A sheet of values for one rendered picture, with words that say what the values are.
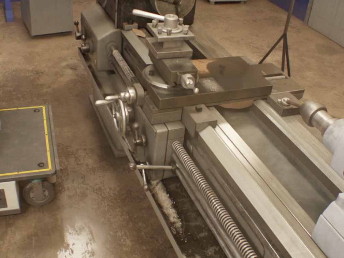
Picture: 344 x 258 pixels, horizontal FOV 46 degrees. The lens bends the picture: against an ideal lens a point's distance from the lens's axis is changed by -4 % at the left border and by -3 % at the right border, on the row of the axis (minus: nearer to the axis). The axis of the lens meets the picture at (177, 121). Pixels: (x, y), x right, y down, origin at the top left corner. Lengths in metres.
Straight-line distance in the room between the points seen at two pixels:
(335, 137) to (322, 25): 4.50
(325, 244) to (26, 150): 1.70
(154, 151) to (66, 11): 2.99
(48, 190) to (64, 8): 2.53
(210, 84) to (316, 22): 4.11
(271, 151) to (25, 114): 1.58
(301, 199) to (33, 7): 3.49
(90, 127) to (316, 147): 1.85
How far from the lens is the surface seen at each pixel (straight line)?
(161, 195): 2.01
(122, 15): 2.56
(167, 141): 1.78
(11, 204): 2.40
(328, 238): 1.31
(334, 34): 5.61
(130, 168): 1.74
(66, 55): 4.23
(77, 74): 3.86
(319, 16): 5.82
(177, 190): 2.04
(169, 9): 2.42
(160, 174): 1.88
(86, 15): 2.98
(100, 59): 2.67
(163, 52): 1.77
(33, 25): 4.54
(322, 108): 1.45
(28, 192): 2.46
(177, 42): 1.82
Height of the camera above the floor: 1.79
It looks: 33 degrees down
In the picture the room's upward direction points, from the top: 7 degrees clockwise
